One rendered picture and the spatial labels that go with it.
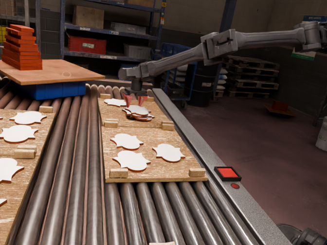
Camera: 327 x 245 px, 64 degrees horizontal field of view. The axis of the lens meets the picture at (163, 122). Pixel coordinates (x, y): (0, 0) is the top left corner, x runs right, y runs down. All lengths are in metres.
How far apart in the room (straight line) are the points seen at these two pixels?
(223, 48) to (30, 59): 1.10
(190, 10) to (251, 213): 5.81
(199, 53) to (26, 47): 0.99
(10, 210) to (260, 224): 0.66
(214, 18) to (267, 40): 5.72
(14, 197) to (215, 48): 0.78
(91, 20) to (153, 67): 4.07
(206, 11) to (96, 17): 2.63
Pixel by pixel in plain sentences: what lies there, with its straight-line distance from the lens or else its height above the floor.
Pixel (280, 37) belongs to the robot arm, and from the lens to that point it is 1.10.
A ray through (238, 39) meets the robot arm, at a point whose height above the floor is 1.39.
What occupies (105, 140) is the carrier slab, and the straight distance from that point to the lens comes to 1.08.
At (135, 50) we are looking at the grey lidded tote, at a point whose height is 0.78.
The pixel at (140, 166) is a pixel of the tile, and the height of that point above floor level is 0.95.
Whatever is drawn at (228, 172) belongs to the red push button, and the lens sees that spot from 1.02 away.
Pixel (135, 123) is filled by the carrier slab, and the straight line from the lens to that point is 1.27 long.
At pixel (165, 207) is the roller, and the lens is 0.79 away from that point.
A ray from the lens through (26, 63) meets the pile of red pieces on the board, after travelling 1.67.
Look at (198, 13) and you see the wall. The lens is 6.53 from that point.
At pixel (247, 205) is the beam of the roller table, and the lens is 0.91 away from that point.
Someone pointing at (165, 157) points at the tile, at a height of 0.95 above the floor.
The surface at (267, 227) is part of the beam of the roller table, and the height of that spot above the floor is 0.92.
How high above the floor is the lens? 1.41
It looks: 21 degrees down
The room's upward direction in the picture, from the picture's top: 9 degrees clockwise
